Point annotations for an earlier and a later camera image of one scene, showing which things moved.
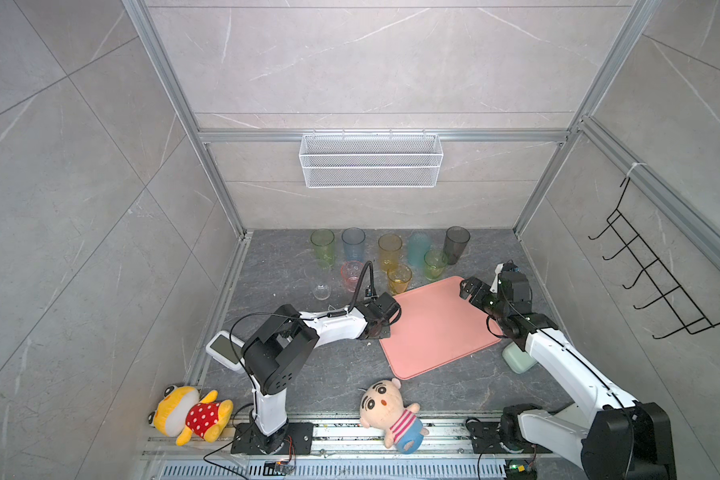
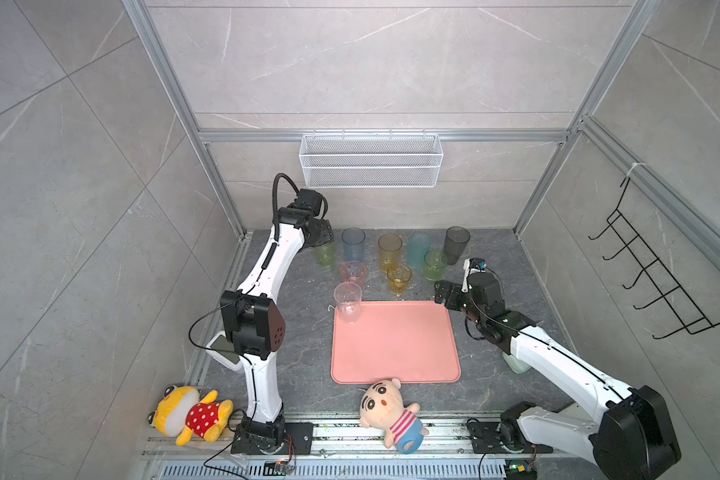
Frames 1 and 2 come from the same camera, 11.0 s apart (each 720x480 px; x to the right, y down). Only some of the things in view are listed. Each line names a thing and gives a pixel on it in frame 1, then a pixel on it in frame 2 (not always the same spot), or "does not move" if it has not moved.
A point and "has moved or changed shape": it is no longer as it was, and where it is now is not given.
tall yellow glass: (389, 246) does not move
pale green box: (517, 361) does not move
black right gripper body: (486, 298) -> (461, 301)
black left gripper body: (386, 329) -> (322, 232)
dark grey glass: (456, 240) does not move
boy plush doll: (382, 408) does not move
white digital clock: (220, 349) does not move
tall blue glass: (353, 240) does not move
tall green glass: (323, 241) does not move
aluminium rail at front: (353, 452) does not move
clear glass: (321, 292) -> (348, 297)
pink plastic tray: (435, 324) has moved or changed shape
